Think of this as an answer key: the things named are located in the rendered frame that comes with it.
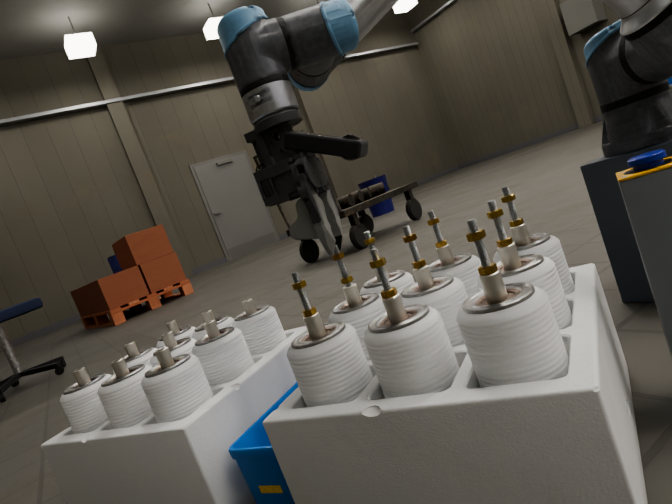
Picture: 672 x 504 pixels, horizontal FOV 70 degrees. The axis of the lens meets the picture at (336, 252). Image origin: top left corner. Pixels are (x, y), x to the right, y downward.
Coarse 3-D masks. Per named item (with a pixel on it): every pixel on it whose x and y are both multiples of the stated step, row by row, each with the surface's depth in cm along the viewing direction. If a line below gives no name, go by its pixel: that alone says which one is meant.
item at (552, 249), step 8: (552, 240) 68; (536, 248) 67; (544, 248) 67; (552, 248) 67; (560, 248) 68; (496, 256) 71; (544, 256) 66; (552, 256) 67; (560, 256) 68; (560, 264) 67; (560, 272) 67; (568, 272) 69; (568, 280) 68; (568, 288) 68
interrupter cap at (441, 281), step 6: (438, 276) 69; (444, 276) 68; (450, 276) 66; (438, 282) 67; (444, 282) 65; (450, 282) 64; (408, 288) 69; (414, 288) 68; (432, 288) 64; (438, 288) 63; (402, 294) 66; (408, 294) 66; (414, 294) 64; (420, 294) 64; (426, 294) 63
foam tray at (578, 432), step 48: (576, 288) 66; (576, 336) 52; (528, 384) 46; (576, 384) 43; (624, 384) 63; (288, 432) 59; (336, 432) 56; (384, 432) 53; (432, 432) 50; (480, 432) 47; (528, 432) 45; (576, 432) 43; (624, 432) 49; (288, 480) 61; (336, 480) 58; (384, 480) 54; (432, 480) 51; (480, 480) 49; (528, 480) 46; (576, 480) 44; (624, 480) 42
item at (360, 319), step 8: (376, 304) 70; (352, 312) 69; (360, 312) 69; (368, 312) 69; (376, 312) 69; (384, 312) 70; (328, 320) 73; (336, 320) 70; (344, 320) 69; (352, 320) 69; (360, 320) 68; (368, 320) 69; (360, 328) 69; (360, 336) 69; (368, 360) 69
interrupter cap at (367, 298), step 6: (366, 294) 76; (372, 294) 74; (378, 294) 72; (366, 300) 72; (372, 300) 70; (336, 306) 75; (342, 306) 74; (348, 306) 73; (354, 306) 70; (360, 306) 69; (336, 312) 71; (342, 312) 70; (348, 312) 70
